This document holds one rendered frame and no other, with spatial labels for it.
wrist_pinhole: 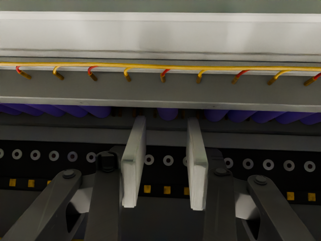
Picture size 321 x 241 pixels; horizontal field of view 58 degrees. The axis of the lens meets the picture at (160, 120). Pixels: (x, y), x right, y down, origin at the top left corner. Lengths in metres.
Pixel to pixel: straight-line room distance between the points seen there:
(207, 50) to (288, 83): 0.05
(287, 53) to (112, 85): 0.10
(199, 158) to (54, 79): 0.10
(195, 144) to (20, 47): 0.11
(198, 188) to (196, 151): 0.02
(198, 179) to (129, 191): 0.04
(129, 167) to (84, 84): 0.06
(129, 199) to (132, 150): 0.03
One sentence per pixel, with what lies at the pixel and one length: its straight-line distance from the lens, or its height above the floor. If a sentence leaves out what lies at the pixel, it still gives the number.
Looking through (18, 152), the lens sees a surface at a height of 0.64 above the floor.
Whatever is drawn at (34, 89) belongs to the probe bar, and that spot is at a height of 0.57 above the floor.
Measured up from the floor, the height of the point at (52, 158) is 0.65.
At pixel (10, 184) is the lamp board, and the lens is 0.35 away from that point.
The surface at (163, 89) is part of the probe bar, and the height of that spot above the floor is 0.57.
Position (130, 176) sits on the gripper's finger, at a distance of 0.16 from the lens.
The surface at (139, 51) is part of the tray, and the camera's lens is 0.16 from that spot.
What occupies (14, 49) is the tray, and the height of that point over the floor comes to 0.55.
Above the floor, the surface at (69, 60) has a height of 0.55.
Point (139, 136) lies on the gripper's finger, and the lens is 0.18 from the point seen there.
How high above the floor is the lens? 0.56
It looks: 8 degrees up
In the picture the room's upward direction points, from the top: 179 degrees counter-clockwise
